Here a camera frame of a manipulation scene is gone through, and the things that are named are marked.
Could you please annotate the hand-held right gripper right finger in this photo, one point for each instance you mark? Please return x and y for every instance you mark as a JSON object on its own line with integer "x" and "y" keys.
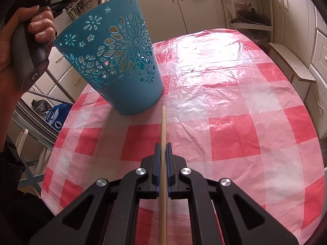
{"x": 168, "y": 163}

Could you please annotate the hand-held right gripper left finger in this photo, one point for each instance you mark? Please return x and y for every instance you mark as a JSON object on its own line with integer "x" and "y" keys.
{"x": 158, "y": 163}

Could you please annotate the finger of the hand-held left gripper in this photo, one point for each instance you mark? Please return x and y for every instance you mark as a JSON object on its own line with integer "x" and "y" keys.
{"x": 61, "y": 5}

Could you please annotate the wooden chopstick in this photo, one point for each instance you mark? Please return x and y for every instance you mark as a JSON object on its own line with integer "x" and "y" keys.
{"x": 163, "y": 127}

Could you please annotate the teal cutout plastic basket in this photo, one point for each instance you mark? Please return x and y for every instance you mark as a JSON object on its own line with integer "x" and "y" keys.
{"x": 132, "y": 99}

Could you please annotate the person's left hand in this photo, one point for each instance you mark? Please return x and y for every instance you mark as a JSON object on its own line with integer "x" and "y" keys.
{"x": 40, "y": 20}

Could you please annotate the dark speckled brush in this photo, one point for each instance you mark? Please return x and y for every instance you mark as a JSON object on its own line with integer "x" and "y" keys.
{"x": 39, "y": 106}

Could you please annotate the blue printed bag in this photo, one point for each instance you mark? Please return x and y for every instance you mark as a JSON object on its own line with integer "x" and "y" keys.
{"x": 57, "y": 117}

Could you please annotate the red checked plastic tablecloth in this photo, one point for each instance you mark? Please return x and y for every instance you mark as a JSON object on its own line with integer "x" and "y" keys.
{"x": 230, "y": 107}

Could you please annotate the cream kitchen cabinet row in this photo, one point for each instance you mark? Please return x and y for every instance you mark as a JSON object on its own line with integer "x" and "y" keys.
{"x": 163, "y": 2}

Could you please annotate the small white bench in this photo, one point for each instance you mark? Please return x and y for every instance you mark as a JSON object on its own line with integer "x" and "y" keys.
{"x": 291, "y": 63}

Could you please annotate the dark frying pan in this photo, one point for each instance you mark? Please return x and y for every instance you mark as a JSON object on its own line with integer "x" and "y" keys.
{"x": 253, "y": 17}

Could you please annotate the cream drawer unit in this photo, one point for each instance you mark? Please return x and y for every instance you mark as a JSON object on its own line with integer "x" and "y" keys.
{"x": 320, "y": 56}

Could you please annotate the wall utensil rack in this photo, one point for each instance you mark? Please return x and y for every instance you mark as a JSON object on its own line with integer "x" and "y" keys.
{"x": 76, "y": 12}

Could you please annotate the grey metal frame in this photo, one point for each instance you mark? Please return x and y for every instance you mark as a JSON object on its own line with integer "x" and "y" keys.
{"x": 35, "y": 127}

